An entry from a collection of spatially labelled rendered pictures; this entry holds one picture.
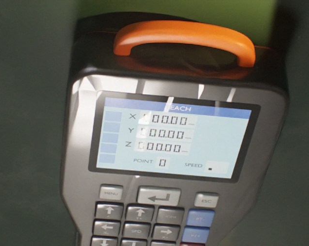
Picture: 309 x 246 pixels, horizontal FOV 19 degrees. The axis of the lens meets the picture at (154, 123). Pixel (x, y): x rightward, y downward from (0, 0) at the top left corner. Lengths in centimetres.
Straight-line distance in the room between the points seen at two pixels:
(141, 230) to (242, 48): 11
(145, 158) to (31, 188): 8
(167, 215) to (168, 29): 10
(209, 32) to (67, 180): 10
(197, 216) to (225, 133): 6
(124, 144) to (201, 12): 6
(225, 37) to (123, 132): 6
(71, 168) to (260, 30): 10
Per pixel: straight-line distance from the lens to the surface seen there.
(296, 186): 45
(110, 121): 37
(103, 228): 43
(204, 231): 43
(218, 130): 38
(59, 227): 48
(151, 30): 35
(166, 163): 39
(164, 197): 41
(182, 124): 37
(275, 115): 37
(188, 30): 35
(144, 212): 42
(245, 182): 40
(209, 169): 40
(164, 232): 43
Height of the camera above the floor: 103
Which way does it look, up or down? 42 degrees down
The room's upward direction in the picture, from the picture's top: 180 degrees clockwise
